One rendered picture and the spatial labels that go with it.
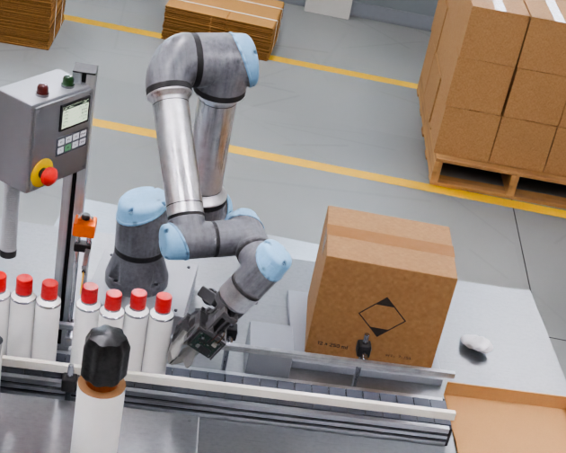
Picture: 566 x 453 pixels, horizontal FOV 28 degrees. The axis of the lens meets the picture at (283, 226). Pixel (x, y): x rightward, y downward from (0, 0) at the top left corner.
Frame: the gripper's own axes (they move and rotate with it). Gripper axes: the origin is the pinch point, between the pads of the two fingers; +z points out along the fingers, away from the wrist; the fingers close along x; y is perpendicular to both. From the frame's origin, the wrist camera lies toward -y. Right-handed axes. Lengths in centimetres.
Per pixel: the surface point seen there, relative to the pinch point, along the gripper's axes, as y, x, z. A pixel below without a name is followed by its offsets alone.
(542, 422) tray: -6, 80, -34
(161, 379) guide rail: 4.9, -0.5, 3.1
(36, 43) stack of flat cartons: -386, -28, 120
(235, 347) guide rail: -2.9, 10.0, -8.6
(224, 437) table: 11.4, 16.2, 2.8
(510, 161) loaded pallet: -293, 174, -13
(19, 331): 2.3, -29.6, 13.1
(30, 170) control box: 1, -48, -19
